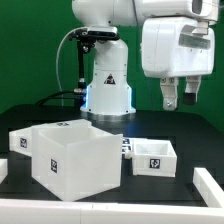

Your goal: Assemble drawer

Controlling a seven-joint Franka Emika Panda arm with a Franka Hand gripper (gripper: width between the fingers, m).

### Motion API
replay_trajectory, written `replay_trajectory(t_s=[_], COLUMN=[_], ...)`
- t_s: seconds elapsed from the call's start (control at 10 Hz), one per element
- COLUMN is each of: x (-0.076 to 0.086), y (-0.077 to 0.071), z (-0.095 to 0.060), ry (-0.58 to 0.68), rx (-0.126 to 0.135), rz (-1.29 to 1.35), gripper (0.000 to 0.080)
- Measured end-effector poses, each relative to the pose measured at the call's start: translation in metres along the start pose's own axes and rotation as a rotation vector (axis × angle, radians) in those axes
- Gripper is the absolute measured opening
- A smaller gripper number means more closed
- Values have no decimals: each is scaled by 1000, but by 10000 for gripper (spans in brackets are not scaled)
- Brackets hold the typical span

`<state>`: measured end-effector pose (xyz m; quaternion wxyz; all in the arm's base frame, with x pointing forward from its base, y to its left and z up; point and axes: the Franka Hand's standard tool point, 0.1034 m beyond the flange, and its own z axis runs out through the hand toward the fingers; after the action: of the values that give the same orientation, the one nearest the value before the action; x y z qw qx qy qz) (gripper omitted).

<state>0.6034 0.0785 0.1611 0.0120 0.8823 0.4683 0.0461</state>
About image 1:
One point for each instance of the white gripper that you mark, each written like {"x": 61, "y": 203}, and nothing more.
{"x": 171, "y": 48}

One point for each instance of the white left rail piece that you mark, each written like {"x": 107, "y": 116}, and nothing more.
{"x": 3, "y": 169}

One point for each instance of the white right rail piece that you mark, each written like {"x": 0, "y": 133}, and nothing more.
{"x": 208, "y": 188}

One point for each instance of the white marker sheet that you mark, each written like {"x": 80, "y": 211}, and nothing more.
{"x": 128, "y": 144}

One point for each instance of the white front rail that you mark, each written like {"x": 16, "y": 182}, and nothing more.
{"x": 50, "y": 212}

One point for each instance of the small white drawer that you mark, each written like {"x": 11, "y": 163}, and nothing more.
{"x": 153, "y": 158}
{"x": 20, "y": 141}

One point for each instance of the large white drawer housing box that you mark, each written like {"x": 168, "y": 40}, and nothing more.
{"x": 74, "y": 159}

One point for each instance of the white rail piece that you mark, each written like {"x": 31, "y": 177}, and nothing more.
{"x": 208, "y": 188}
{"x": 3, "y": 169}

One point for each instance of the black camera on stand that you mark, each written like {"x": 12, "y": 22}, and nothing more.
{"x": 86, "y": 38}

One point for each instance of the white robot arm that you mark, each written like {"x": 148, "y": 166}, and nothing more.
{"x": 108, "y": 94}

